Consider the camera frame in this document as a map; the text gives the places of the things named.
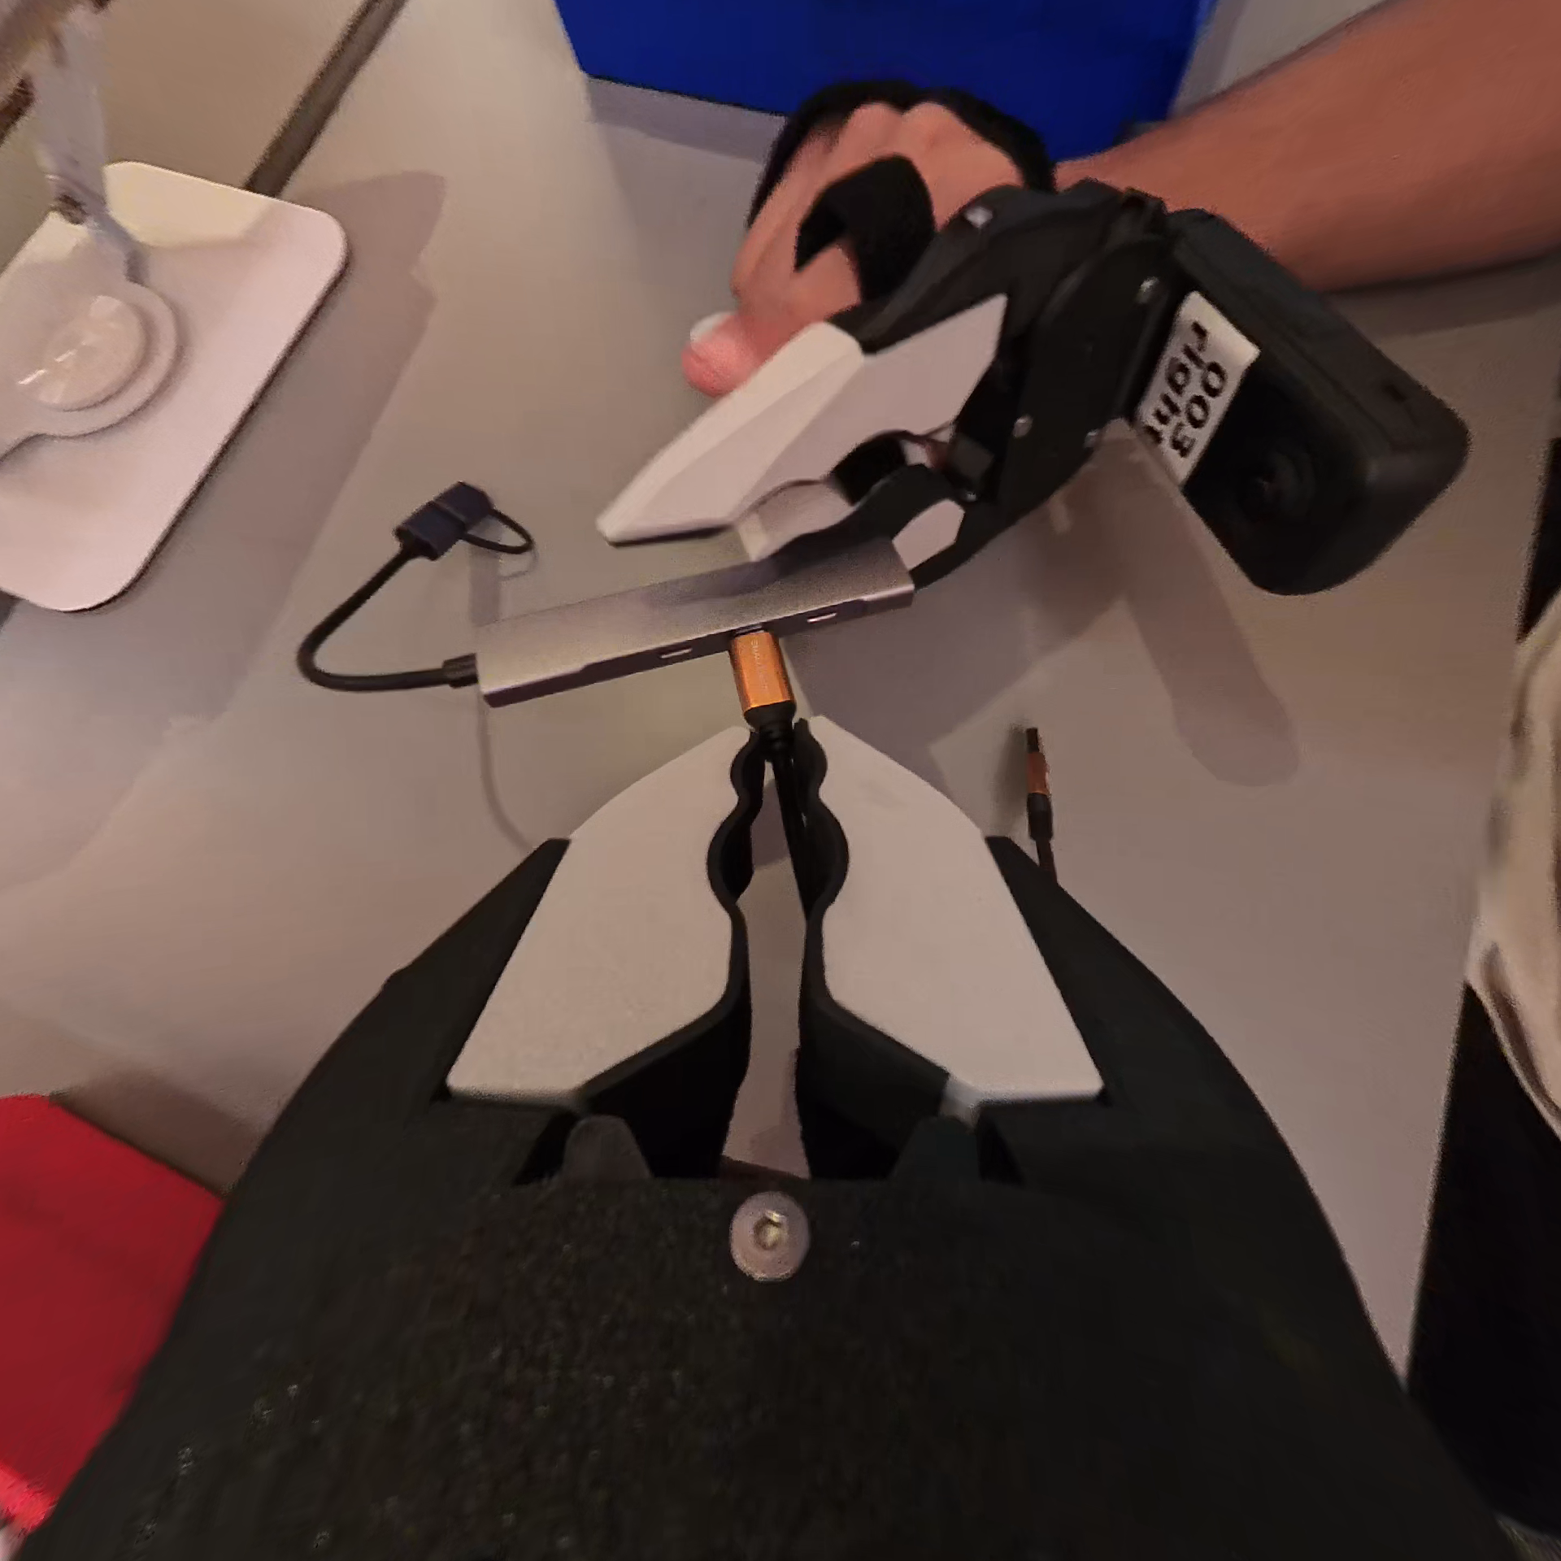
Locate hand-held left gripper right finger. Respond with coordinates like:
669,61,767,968
799,717,1105,1178

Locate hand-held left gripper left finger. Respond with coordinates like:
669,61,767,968
448,729,754,1178

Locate grey USB hub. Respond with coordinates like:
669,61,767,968
295,481,916,710

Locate white stand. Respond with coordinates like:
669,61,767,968
0,0,349,612

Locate blue plastic bin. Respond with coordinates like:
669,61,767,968
553,0,1209,125

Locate grey desk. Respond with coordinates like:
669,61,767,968
0,0,403,245
0,0,1561,1344

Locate person's body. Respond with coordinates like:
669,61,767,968
1408,415,1561,1561

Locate red plastic bin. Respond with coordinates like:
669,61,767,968
0,1095,226,1531

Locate black cable orange plugs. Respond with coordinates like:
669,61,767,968
724,628,1063,892

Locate person's right hand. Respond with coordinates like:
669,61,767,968
682,86,1063,398

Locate person's right forearm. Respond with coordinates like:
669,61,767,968
1053,0,1561,294

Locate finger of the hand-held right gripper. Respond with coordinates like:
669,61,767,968
734,463,970,565
598,292,1014,546

